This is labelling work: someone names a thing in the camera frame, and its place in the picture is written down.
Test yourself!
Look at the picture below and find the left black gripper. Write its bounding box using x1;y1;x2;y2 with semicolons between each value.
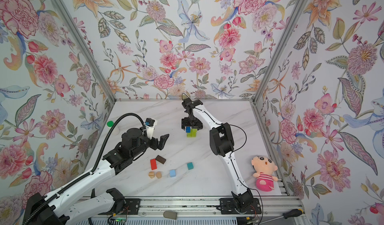
130;128;170;159

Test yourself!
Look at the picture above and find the teal cube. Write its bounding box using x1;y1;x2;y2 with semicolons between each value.
187;162;194;170

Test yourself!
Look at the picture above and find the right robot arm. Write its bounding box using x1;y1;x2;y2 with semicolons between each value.
182;97;259;215

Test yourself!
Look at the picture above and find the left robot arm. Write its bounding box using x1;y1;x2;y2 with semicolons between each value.
23;128;169;225

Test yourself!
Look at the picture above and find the brown rectangular block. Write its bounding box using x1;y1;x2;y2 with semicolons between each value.
156;155;167;164

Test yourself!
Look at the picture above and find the red rectangular block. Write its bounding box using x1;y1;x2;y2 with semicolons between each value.
150;159;157;171

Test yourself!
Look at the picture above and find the light blue cube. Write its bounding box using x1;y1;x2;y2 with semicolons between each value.
170;170;176;178

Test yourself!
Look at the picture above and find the white bottle green cap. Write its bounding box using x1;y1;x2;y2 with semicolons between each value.
107;120;120;135

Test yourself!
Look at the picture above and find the grey oval tag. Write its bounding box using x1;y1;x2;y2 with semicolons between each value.
163;211;178;220

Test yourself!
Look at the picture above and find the pink plush doll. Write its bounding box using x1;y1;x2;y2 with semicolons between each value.
251;156;278;192

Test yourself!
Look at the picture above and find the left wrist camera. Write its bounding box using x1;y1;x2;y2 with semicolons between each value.
145;118;157;140

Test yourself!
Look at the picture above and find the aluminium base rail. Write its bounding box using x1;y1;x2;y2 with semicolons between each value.
125;196;304;219

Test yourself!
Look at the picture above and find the black handled screwdriver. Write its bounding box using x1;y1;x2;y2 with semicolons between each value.
258;209;304;225

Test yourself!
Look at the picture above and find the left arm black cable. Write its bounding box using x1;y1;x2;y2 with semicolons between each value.
22;113;146;225

